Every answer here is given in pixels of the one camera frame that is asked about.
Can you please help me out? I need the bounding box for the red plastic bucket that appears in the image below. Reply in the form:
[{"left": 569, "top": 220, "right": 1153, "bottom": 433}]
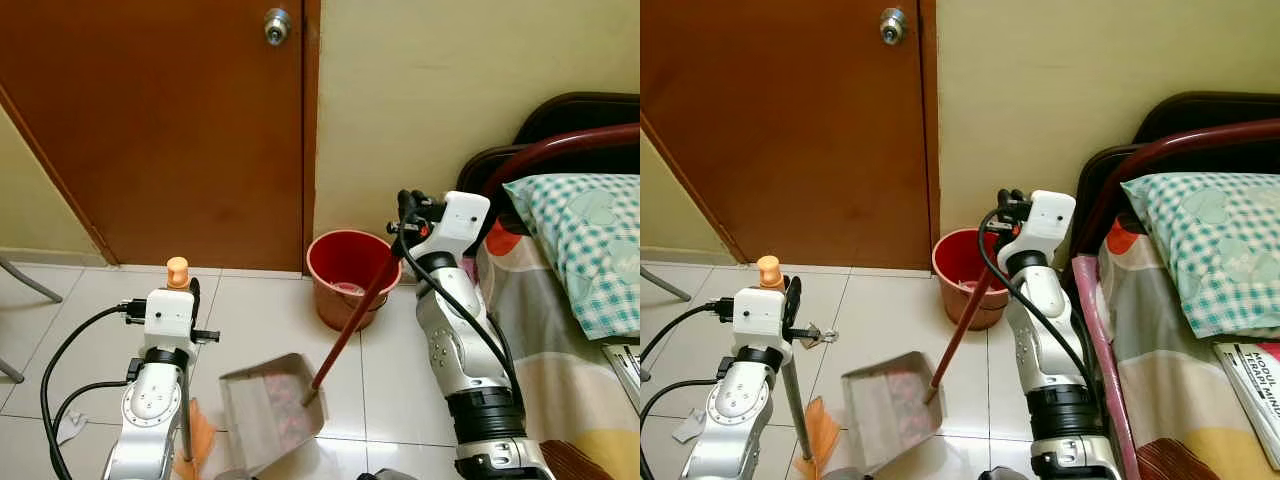
[
  {"left": 931, "top": 228, "right": 1013, "bottom": 332},
  {"left": 305, "top": 229, "right": 404, "bottom": 334}
]

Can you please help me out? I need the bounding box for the dark wooden headboard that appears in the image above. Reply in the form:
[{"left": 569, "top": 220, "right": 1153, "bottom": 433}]
[
  {"left": 457, "top": 91, "right": 641, "bottom": 206},
  {"left": 1094, "top": 91, "right": 1280, "bottom": 206}
]

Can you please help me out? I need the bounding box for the bed with patterned sheet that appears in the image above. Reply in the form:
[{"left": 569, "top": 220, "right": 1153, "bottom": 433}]
[
  {"left": 462, "top": 222, "right": 641, "bottom": 480},
  {"left": 1071, "top": 218, "right": 1280, "bottom": 480}
]

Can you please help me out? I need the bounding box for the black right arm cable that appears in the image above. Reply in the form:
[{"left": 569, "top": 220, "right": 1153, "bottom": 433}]
[
  {"left": 977, "top": 206, "right": 1103, "bottom": 393},
  {"left": 397, "top": 212, "right": 523, "bottom": 406}
]

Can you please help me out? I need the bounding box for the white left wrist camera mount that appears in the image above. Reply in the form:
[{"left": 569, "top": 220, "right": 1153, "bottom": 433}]
[
  {"left": 732, "top": 287, "right": 792, "bottom": 348},
  {"left": 144, "top": 289, "right": 197, "bottom": 350}
]

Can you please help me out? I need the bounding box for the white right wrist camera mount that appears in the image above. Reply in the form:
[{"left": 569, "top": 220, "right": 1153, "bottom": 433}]
[
  {"left": 428, "top": 190, "right": 492, "bottom": 264},
  {"left": 1014, "top": 189, "right": 1077, "bottom": 264}
]

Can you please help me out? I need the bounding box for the orange broom with grey stick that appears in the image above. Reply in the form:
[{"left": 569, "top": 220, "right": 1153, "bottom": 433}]
[
  {"left": 165, "top": 256, "right": 217, "bottom": 480},
  {"left": 756, "top": 255, "right": 842, "bottom": 480}
]

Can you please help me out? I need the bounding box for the white paper scrap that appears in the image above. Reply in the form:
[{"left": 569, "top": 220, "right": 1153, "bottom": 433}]
[
  {"left": 671, "top": 409, "right": 707, "bottom": 444},
  {"left": 54, "top": 409, "right": 92, "bottom": 447}
]

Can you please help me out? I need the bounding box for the teal checkered pillow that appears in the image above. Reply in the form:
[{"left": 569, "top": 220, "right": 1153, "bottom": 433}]
[
  {"left": 1119, "top": 171, "right": 1280, "bottom": 340},
  {"left": 502, "top": 172, "right": 641, "bottom": 342}
]

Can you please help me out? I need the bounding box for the short black left arm cable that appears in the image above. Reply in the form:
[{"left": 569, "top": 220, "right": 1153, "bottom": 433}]
[
  {"left": 640, "top": 377, "right": 719, "bottom": 480},
  {"left": 50, "top": 377, "right": 136, "bottom": 433}
]

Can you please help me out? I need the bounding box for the white and red book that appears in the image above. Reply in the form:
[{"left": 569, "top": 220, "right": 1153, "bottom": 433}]
[
  {"left": 600, "top": 342, "right": 641, "bottom": 413},
  {"left": 1213, "top": 341, "right": 1280, "bottom": 473}
]

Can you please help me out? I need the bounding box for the long black left arm cable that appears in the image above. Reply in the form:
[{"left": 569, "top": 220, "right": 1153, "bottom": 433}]
[
  {"left": 39, "top": 298, "right": 149, "bottom": 480},
  {"left": 640, "top": 298, "right": 736, "bottom": 367}
]

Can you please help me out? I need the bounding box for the brown wooden door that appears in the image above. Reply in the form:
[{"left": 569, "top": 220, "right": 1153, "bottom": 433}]
[
  {"left": 640, "top": 0, "right": 942, "bottom": 272},
  {"left": 0, "top": 0, "right": 322, "bottom": 272}
]

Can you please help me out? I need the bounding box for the grey dustpan with red stick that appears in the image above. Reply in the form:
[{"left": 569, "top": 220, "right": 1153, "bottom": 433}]
[
  {"left": 839, "top": 265, "right": 1007, "bottom": 474},
  {"left": 217, "top": 255, "right": 402, "bottom": 474}
]

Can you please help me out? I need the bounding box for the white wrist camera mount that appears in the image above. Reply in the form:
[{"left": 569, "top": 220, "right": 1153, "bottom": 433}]
[
  {"left": 1014, "top": 189, "right": 1077, "bottom": 264},
  {"left": 732, "top": 287, "right": 792, "bottom": 348},
  {"left": 144, "top": 289, "right": 197, "bottom": 350},
  {"left": 428, "top": 190, "right": 492, "bottom": 264}
]

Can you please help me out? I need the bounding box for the grey metal chair leg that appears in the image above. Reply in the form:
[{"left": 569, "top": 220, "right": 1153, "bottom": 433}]
[
  {"left": 0, "top": 254, "right": 64, "bottom": 304},
  {"left": 640, "top": 263, "right": 692, "bottom": 303}
]

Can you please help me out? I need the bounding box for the maroon curved bed frame rail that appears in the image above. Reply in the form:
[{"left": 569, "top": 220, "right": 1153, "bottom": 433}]
[
  {"left": 1070, "top": 117, "right": 1280, "bottom": 259},
  {"left": 478, "top": 122, "right": 641, "bottom": 206}
]

